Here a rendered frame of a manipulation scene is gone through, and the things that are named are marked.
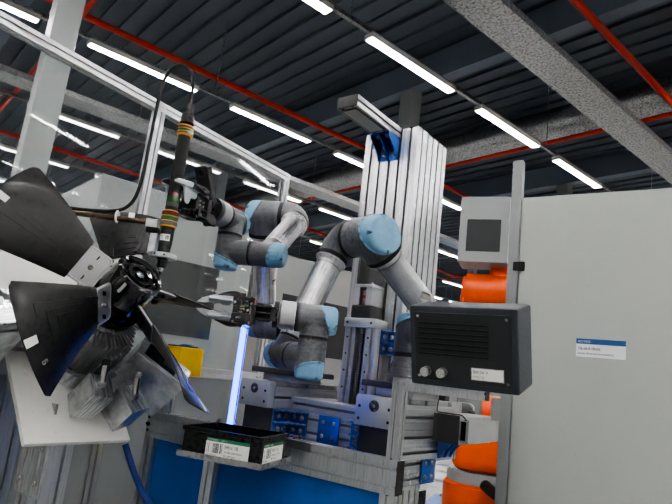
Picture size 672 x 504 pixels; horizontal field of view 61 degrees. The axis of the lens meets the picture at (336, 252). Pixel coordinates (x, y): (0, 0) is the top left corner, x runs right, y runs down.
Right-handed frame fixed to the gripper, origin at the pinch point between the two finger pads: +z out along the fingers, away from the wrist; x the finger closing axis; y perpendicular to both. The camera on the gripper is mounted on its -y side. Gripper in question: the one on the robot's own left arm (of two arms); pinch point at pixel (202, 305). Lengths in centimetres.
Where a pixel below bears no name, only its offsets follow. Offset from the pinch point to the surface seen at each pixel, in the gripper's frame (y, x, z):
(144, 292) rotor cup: 17.3, -1.7, 10.8
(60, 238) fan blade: 18.8, -11.5, 30.9
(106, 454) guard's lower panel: -71, 60, 39
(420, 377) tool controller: 15, 11, -56
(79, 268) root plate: 16.0, -5.3, 26.6
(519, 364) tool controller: 29, 4, -74
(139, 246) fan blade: 0.5, -13.2, 18.3
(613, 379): -88, 12, -162
